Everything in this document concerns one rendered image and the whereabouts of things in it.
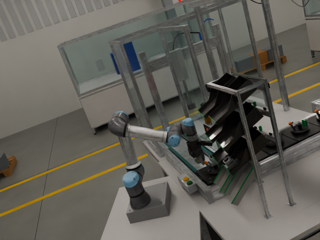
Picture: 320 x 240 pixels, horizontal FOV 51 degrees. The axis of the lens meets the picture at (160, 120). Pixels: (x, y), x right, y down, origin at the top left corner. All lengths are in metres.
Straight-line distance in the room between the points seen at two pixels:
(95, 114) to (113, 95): 0.55
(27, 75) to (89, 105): 3.43
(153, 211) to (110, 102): 5.10
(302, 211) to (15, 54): 9.10
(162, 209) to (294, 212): 0.83
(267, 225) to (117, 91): 5.61
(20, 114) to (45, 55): 1.87
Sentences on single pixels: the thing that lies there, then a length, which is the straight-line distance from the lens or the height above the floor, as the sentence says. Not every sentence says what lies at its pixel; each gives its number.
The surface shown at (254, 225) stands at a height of 0.86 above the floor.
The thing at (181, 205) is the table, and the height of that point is 0.86.
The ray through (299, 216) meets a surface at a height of 0.86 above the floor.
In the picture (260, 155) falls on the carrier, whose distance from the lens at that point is 2.53.
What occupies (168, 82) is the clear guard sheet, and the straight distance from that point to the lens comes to 3.58.
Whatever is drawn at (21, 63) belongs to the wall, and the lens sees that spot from 10.25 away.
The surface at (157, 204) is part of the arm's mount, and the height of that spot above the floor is 0.96.
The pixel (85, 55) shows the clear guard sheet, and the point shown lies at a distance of 7.12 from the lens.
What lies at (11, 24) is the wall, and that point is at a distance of 10.24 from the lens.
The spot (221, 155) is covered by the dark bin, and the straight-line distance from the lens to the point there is 2.13.
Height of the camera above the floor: 2.20
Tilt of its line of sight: 19 degrees down
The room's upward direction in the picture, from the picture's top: 19 degrees counter-clockwise
